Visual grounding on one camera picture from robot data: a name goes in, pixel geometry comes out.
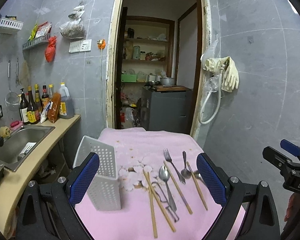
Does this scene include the white perforated utensil holder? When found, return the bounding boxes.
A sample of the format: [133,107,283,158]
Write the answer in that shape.
[73,135,121,211]

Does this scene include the small silver spoon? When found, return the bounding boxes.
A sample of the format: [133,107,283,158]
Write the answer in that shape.
[181,151,191,179]

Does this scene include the wooden chopstick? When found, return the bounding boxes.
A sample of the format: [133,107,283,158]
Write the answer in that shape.
[143,170,158,239]
[186,161,208,211]
[164,161,193,215]
[143,170,176,232]

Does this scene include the large silver spoon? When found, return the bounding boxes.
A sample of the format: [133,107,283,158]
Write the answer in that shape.
[159,165,177,212]

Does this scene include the person's right hand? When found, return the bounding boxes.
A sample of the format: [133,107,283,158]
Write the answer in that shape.
[284,193,300,222]

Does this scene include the wooden chopstick by fork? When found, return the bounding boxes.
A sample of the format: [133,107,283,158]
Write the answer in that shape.
[164,161,193,215]

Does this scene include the pink floral table cloth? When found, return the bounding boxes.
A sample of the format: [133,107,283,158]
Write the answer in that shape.
[76,128,221,239]

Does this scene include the silver fork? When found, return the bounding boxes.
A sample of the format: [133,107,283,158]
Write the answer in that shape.
[164,148,186,185]

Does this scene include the large dark vinegar jug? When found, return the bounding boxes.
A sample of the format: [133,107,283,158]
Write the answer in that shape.
[59,82,74,119]

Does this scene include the orange sauce pouch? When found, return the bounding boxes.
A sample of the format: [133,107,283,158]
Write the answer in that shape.
[47,92,61,123]

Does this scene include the stainless steel sink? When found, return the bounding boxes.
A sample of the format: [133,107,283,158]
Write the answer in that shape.
[0,125,55,172]

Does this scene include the dark soy sauce bottle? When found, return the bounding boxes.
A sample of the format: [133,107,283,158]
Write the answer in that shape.
[27,86,40,124]

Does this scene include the pump top dark bottle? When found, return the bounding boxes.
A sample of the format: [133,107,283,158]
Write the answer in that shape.
[19,88,30,125]

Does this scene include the cream rubber gloves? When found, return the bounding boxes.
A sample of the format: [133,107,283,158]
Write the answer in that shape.
[202,56,239,93]

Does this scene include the grey metal cabinet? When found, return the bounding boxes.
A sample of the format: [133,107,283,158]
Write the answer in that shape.
[140,87,192,134]

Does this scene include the hanging mesh strainer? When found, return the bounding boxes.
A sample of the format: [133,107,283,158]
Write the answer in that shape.
[5,60,20,110]

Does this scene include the green box on shelf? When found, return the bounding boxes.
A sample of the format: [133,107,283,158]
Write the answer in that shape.
[121,74,137,83]

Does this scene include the aluminium pot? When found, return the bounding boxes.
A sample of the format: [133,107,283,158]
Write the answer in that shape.
[160,77,175,87]

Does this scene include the red plastic bag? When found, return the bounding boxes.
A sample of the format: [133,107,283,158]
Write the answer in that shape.
[45,36,57,62]

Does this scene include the wooden pantry shelving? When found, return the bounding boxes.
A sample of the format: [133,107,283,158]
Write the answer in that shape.
[117,16,175,83]

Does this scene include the clear bag of dried goods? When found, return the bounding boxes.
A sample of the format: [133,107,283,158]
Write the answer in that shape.
[59,3,86,40]

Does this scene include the white flexible hose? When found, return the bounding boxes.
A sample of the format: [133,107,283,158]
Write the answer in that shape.
[198,64,227,125]

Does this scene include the white wall socket panel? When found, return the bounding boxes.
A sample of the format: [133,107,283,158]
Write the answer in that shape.
[68,39,92,54]

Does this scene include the orange wall plug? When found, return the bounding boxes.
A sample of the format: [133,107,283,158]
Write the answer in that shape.
[97,39,106,50]

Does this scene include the grey wall shelf rack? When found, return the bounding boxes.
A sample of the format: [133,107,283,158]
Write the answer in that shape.
[22,33,51,51]

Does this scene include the white wall basket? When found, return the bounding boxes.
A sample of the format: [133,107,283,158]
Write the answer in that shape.
[0,17,23,35]

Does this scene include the wooden door frame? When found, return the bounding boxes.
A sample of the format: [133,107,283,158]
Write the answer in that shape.
[106,0,213,140]

